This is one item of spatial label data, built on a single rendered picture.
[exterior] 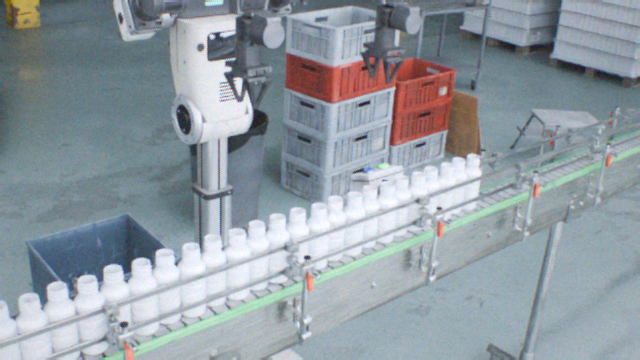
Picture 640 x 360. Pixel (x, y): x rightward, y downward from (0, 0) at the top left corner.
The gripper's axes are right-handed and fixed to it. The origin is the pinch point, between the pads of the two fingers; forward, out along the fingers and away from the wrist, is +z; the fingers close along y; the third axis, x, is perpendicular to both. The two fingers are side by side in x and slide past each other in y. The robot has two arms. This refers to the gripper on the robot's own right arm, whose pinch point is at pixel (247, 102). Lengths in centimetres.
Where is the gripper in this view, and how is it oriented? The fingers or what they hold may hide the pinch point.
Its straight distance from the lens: 165.7
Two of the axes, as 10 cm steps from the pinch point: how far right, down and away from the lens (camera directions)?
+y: 6.4, 3.2, -7.0
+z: -0.4, 9.2, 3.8
